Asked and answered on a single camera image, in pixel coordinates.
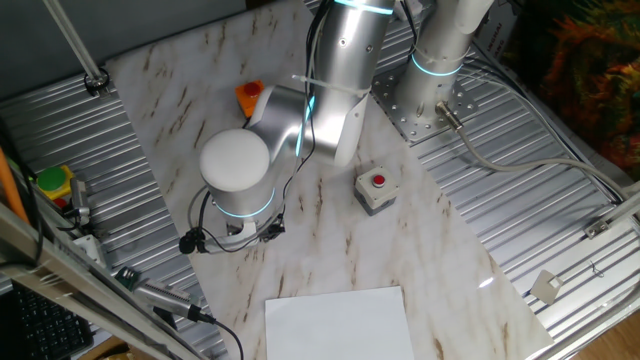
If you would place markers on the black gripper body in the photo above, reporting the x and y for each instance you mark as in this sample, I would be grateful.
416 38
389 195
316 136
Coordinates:
272 230

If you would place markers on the marble pattern table mat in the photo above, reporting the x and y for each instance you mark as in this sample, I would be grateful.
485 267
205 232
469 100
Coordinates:
325 250

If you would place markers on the grey red pushbutton box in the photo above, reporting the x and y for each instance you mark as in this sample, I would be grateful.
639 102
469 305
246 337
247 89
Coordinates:
60 202
376 187

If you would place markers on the white paper sheet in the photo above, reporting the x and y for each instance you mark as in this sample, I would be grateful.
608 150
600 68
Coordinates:
340 325

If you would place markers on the orange red pushbutton box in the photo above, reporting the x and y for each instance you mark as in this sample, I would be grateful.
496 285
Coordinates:
248 97

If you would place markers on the small silver metal device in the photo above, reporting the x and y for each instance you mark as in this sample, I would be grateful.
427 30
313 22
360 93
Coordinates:
79 197

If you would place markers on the yellow box with green button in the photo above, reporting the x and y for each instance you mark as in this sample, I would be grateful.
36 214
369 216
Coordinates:
52 179

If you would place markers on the black keyboard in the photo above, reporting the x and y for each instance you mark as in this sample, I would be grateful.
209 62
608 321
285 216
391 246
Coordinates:
45 330

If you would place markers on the orange tube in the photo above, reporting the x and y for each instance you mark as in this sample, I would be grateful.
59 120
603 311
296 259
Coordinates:
10 190

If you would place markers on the aluminium stand pole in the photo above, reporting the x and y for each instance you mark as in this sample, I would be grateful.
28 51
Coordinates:
75 42

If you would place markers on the small white plastic piece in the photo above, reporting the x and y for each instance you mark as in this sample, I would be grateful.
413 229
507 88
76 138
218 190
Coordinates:
545 286

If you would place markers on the white printed label sheet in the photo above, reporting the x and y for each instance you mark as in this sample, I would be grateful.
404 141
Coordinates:
500 30

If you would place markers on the colourful patterned cloth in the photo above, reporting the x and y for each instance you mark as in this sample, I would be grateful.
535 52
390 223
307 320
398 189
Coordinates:
590 75

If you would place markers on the silver ribbed camera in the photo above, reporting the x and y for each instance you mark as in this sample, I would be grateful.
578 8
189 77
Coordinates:
162 296

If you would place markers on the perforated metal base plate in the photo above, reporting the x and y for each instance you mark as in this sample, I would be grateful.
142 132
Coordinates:
425 127

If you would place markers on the aluminium frame profile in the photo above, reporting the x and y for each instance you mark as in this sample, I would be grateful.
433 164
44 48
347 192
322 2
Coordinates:
60 270

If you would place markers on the aluminium profile bar with bracket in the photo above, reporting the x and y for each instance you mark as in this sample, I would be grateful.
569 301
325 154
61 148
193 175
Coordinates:
620 210

